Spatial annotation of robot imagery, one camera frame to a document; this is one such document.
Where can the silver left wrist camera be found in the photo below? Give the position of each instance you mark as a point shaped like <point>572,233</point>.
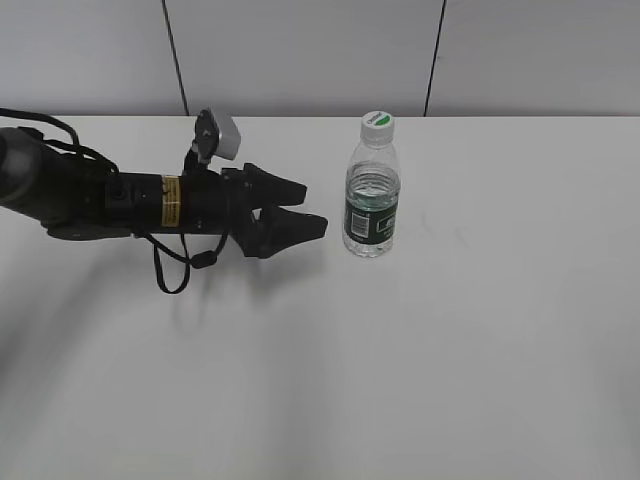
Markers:
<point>216,135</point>

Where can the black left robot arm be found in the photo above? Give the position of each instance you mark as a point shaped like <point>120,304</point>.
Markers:
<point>76,198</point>

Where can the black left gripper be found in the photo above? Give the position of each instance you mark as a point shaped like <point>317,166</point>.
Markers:
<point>209,203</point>

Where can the clear cestbon water bottle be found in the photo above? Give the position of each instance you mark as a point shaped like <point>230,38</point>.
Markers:
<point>372,189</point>

